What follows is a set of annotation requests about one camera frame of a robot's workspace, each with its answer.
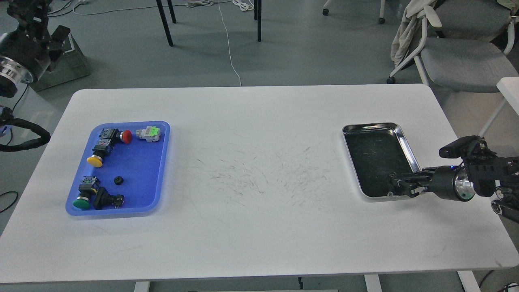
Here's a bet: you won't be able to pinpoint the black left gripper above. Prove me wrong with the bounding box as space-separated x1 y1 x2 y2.
0 0 71 84

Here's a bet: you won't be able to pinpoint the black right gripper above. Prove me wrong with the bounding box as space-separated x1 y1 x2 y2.
389 165 467 201

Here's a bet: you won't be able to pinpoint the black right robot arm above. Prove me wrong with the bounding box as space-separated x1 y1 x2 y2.
388 157 519 223

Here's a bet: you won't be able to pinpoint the grey plastic crate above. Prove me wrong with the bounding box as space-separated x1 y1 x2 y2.
31 34 90 91

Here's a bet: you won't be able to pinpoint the stainless steel tray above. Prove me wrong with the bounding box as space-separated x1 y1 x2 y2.
342 122 421 202

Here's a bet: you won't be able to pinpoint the red mushroom push button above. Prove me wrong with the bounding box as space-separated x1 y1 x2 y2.
99 128 132 144

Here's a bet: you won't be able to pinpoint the grey office chair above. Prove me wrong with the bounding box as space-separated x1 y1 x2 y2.
387 0 518 94

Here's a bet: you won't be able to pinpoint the blue plastic tray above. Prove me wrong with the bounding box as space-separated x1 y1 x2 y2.
65 120 171 219

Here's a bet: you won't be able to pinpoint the beige jacket on chair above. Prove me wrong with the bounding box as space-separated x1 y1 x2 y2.
390 0 445 66

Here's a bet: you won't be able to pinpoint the black table legs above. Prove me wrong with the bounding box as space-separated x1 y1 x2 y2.
156 0 262 47

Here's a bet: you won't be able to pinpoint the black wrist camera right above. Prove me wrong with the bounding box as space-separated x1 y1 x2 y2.
439 135 487 159

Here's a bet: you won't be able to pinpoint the yellow push button switch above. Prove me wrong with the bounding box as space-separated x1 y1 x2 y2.
86 138 113 167

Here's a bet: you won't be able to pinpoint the grey green switch module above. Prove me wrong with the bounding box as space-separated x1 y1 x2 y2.
135 126 161 143

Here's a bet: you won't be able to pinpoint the green push button switch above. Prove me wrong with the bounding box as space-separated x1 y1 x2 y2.
72 176 100 210

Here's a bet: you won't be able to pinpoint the black floor cable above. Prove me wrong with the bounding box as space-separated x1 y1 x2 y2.
0 191 19 213

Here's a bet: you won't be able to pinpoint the black push button switch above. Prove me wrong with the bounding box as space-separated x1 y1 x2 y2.
92 187 124 210

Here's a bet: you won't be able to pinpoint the white floor cable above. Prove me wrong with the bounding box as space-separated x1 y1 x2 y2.
73 0 255 87

